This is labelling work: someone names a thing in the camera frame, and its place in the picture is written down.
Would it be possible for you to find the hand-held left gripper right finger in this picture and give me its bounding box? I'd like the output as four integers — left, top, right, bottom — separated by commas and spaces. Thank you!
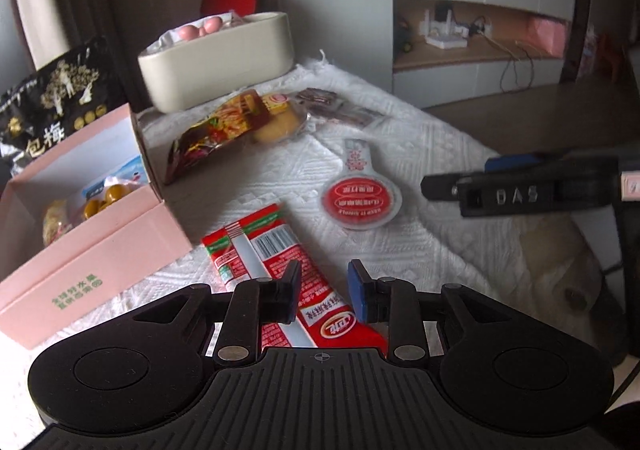
347, 259, 501, 365

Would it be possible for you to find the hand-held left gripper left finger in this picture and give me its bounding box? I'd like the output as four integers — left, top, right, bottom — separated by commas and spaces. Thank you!
132, 259, 303, 367

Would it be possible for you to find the beige soft object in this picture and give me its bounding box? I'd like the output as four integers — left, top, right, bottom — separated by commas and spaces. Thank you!
517, 217, 606, 331

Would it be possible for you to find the white cabinet panel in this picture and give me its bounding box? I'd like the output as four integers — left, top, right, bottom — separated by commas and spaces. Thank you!
272, 0, 396, 93

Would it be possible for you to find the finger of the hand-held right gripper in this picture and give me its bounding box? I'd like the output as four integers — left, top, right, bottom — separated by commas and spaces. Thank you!
421, 171, 463, 202
486, 152, 566, 172

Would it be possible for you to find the red-lid jelly cup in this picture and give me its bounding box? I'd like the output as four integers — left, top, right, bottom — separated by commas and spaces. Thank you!
320, 137, 403, 231

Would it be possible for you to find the black gold-print snack bag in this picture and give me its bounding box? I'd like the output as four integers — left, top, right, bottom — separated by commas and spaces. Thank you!
0, 35, 128, 181

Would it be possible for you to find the long red snack packet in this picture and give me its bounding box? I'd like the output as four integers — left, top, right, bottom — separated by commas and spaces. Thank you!
201, 202, 388, 351

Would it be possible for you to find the white woven tablecloth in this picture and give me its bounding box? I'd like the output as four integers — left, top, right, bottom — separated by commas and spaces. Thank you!
0, 55, 621, 366

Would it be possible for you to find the white router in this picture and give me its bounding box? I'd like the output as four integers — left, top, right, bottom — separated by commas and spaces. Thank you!
425, 5, 471, 50

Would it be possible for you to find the pink bag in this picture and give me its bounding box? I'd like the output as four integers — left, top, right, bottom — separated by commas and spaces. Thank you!
527, 15, 571, 58

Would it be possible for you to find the orange snack packet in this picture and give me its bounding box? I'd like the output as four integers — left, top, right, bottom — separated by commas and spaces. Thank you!
165, 89, 308, 186

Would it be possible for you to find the blue snack packet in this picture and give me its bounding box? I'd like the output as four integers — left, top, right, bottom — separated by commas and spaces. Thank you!
82, 155, 148, 196

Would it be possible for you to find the pink cardboard box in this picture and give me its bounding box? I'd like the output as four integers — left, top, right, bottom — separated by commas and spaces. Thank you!
0, 102, 193, 351

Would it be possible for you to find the dark brown snack packet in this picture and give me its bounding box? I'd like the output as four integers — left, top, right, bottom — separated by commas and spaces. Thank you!
295, 87, 386, 128

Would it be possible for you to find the beige oval container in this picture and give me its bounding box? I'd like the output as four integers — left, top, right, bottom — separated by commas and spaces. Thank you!
137, 11, 296, 113

